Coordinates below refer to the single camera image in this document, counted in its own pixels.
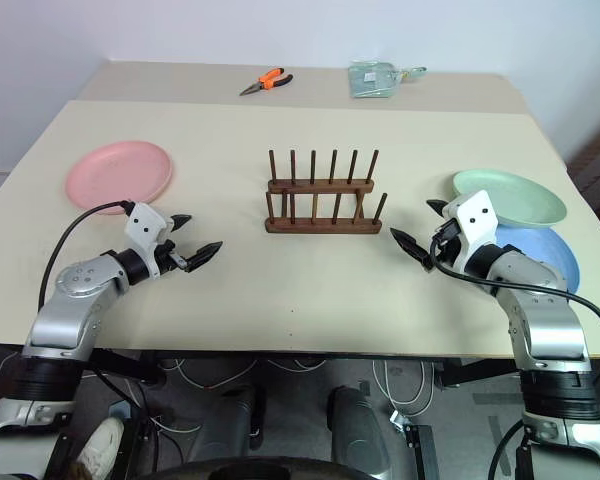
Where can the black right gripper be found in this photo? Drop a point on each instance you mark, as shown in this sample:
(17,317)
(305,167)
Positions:
(446,246)

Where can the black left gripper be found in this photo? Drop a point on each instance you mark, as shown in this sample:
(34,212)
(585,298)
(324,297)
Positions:
(167,257)

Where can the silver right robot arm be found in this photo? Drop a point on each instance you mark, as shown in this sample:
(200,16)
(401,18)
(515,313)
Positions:
(545,325)

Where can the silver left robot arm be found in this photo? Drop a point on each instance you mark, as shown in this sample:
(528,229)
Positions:
(70,300)

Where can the wooden dish rack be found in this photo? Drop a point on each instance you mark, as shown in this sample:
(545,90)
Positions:
(320,227)

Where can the pink round plate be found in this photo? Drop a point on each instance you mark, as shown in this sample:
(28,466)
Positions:
(115,170)

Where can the green round plate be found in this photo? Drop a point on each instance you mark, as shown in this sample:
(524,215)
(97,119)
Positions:
(525,200)

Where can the blue round plate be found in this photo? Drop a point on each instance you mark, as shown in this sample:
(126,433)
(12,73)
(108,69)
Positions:
(555,250)

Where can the green plastic-wrapped packet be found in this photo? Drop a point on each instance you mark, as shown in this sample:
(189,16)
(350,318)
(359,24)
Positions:
(372,80)

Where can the dark rounded shape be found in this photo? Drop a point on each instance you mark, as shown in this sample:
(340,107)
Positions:
(360,430)

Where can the white shoe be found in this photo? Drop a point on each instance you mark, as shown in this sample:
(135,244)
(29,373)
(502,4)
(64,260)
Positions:
(102,445)

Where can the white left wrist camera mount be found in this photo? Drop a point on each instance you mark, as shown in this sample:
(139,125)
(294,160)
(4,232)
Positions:
(145,222)

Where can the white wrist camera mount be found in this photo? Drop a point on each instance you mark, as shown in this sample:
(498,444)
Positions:
(475,220)
(145,222)

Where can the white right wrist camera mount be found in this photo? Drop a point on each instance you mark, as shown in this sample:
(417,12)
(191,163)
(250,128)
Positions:
(475,220)

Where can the black metal table frame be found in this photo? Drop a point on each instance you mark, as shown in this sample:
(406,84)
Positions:
(130,371)

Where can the black metal floor bracket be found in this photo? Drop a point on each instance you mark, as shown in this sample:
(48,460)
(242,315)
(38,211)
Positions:
(420,445)

